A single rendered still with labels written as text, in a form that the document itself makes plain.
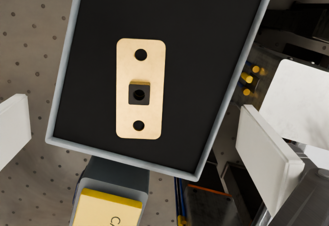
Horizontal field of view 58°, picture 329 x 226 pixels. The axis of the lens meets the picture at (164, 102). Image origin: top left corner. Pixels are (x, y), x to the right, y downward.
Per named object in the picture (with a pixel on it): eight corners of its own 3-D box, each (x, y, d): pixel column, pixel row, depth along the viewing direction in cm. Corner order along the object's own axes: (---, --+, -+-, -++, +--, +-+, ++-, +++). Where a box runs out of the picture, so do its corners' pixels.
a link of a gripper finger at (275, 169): (287, 161, 11) (306, 162, 12) (241, 103, 18) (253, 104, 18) (274, 225, 12) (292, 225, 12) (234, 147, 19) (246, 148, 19)
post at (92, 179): (149, 110, 74) (133, 248, 32) (119, 101, 73) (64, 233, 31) (157, 81, 72) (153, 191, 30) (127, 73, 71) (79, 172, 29)
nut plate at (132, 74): (160, 138, 26) (160, 144, 25) (116, 136, 26) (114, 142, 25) (166, 40, 23) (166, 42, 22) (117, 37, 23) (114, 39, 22)
